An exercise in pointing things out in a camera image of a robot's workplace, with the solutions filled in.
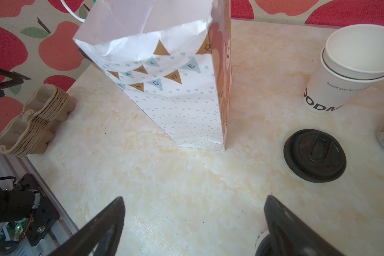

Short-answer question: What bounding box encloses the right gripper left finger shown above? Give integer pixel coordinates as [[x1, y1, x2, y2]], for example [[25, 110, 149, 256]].
[[51, 196, 125, 256]]

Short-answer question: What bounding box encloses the white paper coffee cup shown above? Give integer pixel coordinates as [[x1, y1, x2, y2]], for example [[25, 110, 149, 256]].
[[254, 229, 273, 256]]

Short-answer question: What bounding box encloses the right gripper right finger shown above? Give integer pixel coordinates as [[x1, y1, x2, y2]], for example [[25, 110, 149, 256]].
[[264, 195, 343, 256]]

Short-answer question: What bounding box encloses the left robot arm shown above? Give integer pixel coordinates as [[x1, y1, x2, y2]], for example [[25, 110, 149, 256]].
[[0, 68, 35, 223]]

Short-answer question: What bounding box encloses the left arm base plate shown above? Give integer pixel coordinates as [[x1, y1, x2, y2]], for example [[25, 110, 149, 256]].
[[17, 174, 60, 246]]

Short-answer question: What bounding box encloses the white paper gift bag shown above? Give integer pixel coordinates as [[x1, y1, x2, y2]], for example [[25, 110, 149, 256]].
[[73, 1, 232, 151]]

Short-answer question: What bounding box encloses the cardboard cup carrier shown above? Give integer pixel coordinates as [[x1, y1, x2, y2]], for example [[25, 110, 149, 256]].
[[0, 84, 75, 157]]

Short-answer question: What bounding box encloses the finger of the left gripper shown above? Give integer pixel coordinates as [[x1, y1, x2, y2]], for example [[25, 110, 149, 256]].
[[0, 68, 30, 98]]

